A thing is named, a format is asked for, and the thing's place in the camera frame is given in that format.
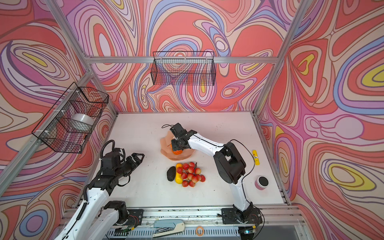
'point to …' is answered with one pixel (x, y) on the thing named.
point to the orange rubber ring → (202, 232)
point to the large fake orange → (177, 152)
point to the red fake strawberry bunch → (190, 174)
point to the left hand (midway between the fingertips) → (142, 157)
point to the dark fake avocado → (171, 173)
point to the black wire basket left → (68, 125)
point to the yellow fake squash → (178, 177)
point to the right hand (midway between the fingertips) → (178, 148)
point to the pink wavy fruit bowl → (166, 148)
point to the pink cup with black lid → (261, 182)
